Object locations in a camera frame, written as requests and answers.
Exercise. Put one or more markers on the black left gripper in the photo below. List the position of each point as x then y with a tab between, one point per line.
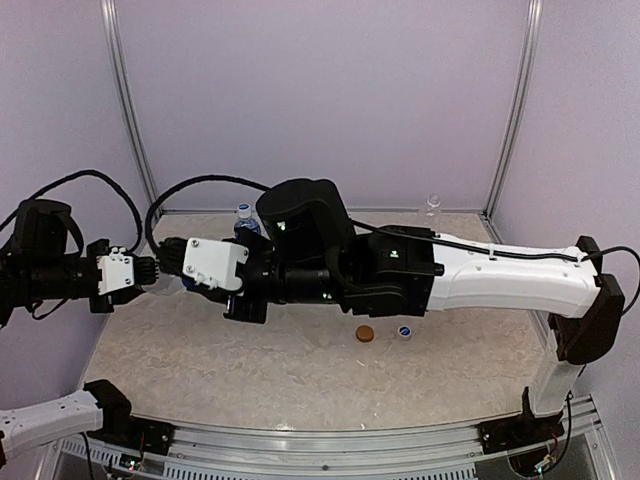
115	297

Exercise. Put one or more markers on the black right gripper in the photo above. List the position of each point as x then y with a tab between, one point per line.
244	312

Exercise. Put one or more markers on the short bottle blue label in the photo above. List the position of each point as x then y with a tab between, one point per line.
245	222

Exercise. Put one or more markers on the white blue short-bottle cap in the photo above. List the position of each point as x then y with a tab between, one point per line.
244	211

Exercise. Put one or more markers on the gold juice bottle cap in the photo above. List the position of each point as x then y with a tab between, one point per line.
364	333

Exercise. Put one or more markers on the blue white bottle cap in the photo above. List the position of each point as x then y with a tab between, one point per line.
404	332

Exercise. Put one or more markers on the clear bottle blue label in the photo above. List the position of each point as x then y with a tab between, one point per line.
431	208

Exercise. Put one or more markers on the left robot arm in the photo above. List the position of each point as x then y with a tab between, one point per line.
44	259

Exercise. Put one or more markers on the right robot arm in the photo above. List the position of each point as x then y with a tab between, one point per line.
313	252

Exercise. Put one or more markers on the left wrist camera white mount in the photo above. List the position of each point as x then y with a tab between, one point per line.
119	270

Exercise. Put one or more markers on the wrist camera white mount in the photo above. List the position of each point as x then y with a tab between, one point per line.
119	270
209	263

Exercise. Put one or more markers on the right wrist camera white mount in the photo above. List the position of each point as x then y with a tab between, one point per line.
209	263

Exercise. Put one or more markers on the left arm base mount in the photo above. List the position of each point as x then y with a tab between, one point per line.
120	427

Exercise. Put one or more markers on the aluminium front rail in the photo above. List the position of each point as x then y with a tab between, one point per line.
455	437

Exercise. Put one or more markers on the aluminium corner post left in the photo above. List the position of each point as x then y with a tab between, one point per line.
115	47

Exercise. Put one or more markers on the aluminium corner post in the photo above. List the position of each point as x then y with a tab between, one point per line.
518	104
115	47

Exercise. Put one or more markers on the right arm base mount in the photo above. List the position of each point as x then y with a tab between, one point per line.
520	430

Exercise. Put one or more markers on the aluminium corner post right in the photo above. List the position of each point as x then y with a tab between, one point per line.
518	104

